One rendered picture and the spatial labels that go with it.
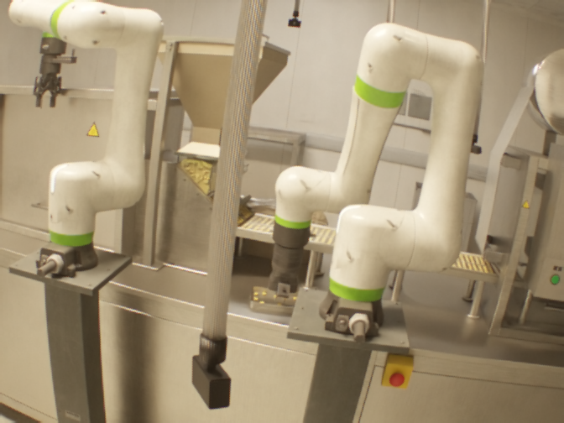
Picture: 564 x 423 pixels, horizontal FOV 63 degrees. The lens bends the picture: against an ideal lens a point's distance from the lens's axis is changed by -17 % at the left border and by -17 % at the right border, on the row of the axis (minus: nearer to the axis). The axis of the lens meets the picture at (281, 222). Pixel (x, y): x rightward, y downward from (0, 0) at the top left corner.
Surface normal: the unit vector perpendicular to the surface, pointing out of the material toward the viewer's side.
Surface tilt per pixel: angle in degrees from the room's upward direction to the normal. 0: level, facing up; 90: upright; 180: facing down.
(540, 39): 90
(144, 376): 90
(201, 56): 114
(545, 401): 90
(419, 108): 90
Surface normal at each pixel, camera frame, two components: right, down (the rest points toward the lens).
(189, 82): -0.25, 0.58
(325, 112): -0.22, 0.22
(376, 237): 0.08, 0.23
